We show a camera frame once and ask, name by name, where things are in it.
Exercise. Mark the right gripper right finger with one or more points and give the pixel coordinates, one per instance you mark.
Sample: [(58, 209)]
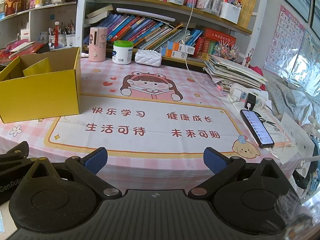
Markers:
[(224, 169)]

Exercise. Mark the alphabet wall poster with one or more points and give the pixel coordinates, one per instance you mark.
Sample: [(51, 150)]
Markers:
[(285, 44)]

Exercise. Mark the black smartphone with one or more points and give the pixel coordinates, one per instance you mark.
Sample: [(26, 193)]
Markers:
[(257, 128)]

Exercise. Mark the white orange box upper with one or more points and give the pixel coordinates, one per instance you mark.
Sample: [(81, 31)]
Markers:
[(180, 47)]

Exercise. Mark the row of leaning books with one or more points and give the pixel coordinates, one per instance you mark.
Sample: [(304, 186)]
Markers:
[(144, 32)]

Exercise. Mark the white orange box lower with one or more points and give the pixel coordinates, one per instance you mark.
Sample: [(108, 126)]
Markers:
[(174, 54)]

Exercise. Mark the white pen holder cups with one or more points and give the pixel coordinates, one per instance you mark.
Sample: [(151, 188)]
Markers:
[(67, 40)]

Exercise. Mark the white desk organizer box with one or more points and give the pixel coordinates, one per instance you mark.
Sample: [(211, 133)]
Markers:
[(230, 12)]

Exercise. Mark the pink checkered tablecloth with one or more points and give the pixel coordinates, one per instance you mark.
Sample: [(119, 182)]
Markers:
[(151, 143)]

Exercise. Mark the white jar green lid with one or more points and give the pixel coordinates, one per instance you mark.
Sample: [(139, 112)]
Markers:
[(122, 52)]

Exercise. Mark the white quilted purse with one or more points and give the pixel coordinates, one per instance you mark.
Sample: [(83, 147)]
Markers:
[(148, 57)]

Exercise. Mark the white orange box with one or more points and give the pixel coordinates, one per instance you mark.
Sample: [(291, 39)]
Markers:
[(174, 54), (180, 47)]

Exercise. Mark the yellow cardboard box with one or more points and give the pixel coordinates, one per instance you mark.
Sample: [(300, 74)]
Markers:
[(37, 86)]

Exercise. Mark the red folder on keyboard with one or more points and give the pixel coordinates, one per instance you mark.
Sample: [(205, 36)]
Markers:
[(19, 48)]

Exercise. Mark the pink cylindrical humidifier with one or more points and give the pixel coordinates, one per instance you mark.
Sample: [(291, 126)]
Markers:
[(97, 44)]

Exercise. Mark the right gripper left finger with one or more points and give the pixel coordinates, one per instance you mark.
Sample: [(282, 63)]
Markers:
[(84, 171)]

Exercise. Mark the red book box set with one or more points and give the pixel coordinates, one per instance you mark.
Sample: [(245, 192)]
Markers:
[(211, 41)]

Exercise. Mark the white power strip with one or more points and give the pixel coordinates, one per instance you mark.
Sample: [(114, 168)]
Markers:
[(256, 97)]

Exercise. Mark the stack of papers and books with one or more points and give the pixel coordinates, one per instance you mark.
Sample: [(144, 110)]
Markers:
[(225, 73)]

